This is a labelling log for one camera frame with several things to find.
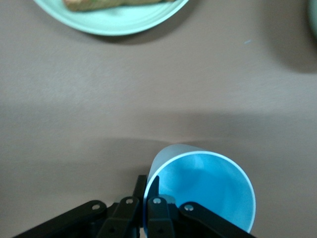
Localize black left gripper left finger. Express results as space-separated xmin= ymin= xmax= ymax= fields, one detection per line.
xmin=13 ymin=175 xmax=148 ymax=238

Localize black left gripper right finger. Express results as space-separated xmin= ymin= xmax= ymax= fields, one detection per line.
xmin=144 ymin=175 xmax=257 ymax=238

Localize light blue paper cup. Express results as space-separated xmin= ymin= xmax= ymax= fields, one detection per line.
xmin=143 ymin=143 xmax=257 ymax=234

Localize pale green plate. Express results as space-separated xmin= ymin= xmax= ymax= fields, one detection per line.
xmin=33 ymin=0 xmax=190 ymax=37

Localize brown toasted food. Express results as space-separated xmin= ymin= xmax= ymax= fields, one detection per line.
xmin=63 ymin=0 xmax=178 ymax=12

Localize green dish edge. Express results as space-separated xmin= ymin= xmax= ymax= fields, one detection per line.
xmin=307 ymin=0 xmax=317 ymax=44

